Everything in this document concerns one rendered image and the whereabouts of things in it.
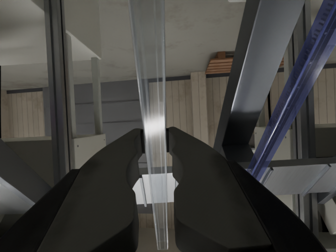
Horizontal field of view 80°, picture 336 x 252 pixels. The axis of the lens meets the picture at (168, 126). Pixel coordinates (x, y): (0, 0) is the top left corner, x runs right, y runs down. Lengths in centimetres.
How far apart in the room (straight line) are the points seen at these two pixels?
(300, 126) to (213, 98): 368
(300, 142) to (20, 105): 584
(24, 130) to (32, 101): 73
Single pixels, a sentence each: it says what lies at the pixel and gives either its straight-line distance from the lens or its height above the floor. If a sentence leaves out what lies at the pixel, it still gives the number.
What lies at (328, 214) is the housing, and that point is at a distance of 74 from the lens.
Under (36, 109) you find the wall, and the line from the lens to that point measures 573.
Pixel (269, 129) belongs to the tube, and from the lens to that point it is 20.
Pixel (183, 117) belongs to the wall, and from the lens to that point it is 427.
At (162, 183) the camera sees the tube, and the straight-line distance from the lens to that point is 17.
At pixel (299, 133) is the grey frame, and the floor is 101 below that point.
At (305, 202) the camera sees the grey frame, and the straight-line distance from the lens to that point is 71.
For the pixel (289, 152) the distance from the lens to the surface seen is 81.
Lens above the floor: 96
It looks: 1 degrees up
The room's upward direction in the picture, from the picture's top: 177 degrees clockwise
